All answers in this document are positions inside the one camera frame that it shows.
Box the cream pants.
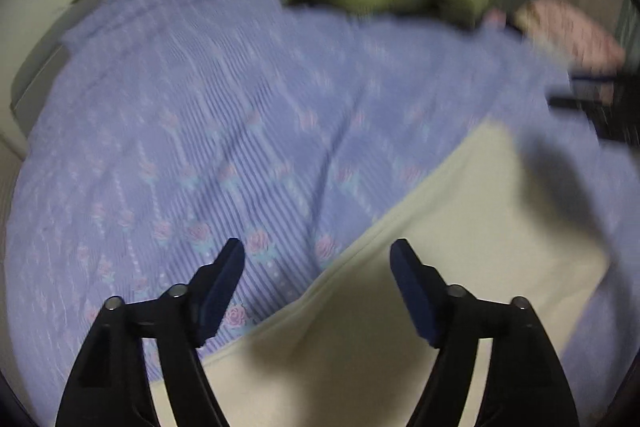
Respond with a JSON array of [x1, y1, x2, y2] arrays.
[[145, 117, 614, 427]]

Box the pink cloth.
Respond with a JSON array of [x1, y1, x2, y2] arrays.
[[487, 0, 627, 74]]

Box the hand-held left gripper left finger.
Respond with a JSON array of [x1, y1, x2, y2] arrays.
[[55, 237, 246, 427]]

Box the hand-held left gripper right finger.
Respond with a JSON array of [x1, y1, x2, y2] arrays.
[[389, 238, 581, 427]]

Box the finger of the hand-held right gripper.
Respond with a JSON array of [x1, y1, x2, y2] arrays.
[[547, 94, 607, 114], [570, 72, 619, 84]]

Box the purple floral bed sheet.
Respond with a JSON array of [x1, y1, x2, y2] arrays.
[[5, 0, 640, 408]]

